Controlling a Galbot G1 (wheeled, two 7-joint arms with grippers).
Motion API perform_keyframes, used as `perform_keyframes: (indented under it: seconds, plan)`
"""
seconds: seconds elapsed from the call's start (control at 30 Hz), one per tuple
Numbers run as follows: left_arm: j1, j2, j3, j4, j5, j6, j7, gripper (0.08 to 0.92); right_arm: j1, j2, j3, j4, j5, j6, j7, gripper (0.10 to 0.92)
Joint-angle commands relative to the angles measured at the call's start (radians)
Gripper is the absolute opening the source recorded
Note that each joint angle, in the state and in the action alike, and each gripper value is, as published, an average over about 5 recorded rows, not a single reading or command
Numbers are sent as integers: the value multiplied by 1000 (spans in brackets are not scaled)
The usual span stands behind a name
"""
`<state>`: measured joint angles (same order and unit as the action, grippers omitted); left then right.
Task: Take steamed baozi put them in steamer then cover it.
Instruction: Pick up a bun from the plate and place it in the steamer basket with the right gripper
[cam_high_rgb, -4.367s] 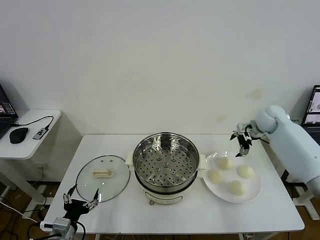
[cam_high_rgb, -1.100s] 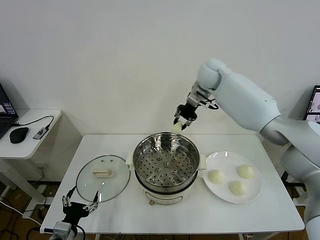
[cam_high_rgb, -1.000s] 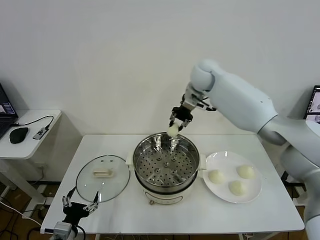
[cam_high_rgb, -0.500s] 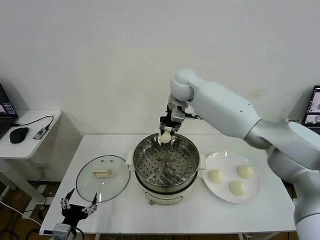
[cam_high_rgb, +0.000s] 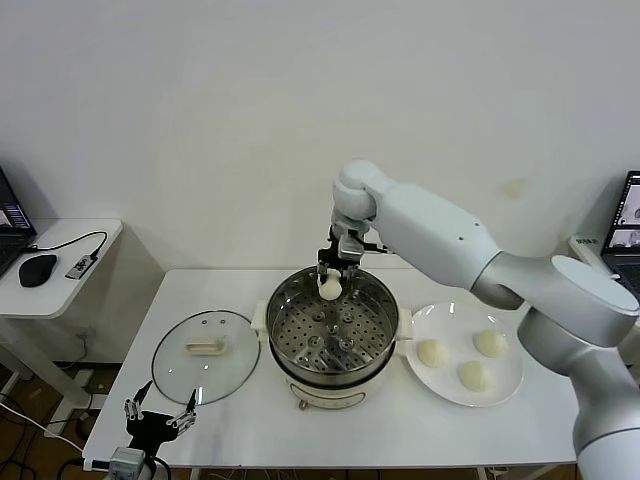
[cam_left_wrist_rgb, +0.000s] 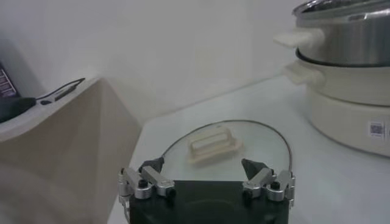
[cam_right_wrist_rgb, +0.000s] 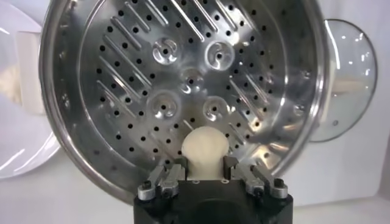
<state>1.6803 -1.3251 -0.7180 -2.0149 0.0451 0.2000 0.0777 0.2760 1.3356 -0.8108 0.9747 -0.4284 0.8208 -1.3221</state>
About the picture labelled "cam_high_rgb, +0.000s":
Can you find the stainless steel steamer basket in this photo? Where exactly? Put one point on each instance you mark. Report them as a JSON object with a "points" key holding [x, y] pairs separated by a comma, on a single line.
{"points": [[370, 320]]}

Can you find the round glass pot lid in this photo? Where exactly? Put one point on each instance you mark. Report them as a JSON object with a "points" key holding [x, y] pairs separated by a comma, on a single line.
{"points": [[210, 380]]}

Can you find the white round plate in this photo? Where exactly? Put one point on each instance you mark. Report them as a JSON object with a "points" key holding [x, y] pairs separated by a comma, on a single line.
{"points": [[450, 385]]}

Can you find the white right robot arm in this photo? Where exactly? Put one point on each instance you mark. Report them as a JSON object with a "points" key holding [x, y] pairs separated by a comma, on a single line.
{"points": [[440, 235]]}

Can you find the white steamed baozi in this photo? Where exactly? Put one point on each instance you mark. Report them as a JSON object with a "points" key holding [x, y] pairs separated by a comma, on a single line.
{"points": [[331, 290], [475, 376], [491, 343], [432, 353]]}

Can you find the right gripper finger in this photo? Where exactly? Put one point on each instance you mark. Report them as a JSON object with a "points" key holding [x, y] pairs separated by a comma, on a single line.
{"points": [[322, 274], [351, 280]]}

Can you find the cream electric cooker pot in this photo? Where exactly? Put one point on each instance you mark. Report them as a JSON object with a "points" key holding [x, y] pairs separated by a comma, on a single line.
{"points": [[330, 390]]}

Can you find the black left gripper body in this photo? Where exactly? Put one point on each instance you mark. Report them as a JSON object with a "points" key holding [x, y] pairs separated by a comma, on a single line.
{"points": [[150, 425]]}

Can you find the black open laptop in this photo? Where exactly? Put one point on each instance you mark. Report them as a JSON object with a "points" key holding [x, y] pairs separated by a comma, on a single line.
{"points": [[10, 235], [625, 220]]}

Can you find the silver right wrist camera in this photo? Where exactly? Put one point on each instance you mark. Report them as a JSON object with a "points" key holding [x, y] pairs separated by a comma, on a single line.
{"points": [[352, 249]]}

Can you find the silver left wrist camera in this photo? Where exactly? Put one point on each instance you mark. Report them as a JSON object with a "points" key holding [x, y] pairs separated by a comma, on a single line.
{"points": [[125, 457]]}

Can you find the small grey usb hub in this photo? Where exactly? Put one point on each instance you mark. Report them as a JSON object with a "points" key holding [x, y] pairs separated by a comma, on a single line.
{"points": [[80, 267]]}

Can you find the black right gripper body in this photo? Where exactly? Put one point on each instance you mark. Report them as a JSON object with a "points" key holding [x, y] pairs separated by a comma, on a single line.
{"points": [[332, 257]]}

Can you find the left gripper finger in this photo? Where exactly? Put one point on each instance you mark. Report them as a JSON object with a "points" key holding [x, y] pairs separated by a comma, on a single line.
{"points": [[134, 407], [182, 422]]}

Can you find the black computer mouse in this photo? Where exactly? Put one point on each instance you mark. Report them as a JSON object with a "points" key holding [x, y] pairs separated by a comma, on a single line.
{"points": [[37, 270]]}

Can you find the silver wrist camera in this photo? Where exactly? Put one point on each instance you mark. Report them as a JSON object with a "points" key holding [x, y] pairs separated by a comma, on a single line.
{"points": [[352, 249], [125, 457]]}

